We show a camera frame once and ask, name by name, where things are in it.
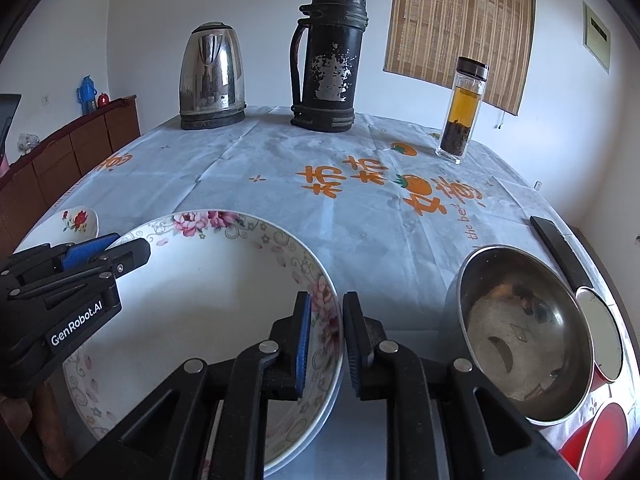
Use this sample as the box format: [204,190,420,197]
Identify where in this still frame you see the brown wooden cabinet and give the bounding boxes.
[0,95,142,256]

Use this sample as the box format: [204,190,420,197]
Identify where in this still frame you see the blue water bottle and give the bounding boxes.
[76,75,97,115]

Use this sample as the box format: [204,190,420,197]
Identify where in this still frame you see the red plastic bowl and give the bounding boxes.
[557,392,632,472]

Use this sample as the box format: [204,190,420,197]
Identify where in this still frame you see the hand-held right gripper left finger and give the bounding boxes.
[65,291,313,480]

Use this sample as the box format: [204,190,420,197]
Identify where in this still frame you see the worn black thermos flask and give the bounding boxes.
[290,0,369,132]

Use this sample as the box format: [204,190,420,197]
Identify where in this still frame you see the stainless steel bowl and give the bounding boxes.
[442,245,596,427]

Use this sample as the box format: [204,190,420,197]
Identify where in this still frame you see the green framed wall panel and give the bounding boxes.
[582,1,612,73]

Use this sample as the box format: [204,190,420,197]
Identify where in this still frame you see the black smartphone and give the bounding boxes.
[530,216,596,293]

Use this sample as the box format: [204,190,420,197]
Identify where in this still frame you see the bamboo window blind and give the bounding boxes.
[383,0,537,116]

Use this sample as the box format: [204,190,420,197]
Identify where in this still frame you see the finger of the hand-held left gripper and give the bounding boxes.
[15,239,152,312]
[0,233,121,287]

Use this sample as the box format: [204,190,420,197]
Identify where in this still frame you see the large floral white bowl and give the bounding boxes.
[62,209,346,478]

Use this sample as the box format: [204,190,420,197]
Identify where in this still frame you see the small floral ceramic bowl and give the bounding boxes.
[47,205,100,246]

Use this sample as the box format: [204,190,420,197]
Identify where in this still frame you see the glass tea bottle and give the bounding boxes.
[436,56,489,164]

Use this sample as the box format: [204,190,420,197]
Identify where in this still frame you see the stainless steel electric kettle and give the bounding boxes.
[179,22,247,131]

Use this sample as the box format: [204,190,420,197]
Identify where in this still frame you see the person's left forearm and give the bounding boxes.
[7,382,76,466]

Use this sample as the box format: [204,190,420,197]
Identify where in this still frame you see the dark flat screen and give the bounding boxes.
[0,94,22,158]

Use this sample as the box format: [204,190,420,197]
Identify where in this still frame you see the white enamel bowl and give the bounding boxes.
[575,286,626,392]

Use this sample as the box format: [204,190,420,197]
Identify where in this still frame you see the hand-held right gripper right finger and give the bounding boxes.
[341,291,581,480]

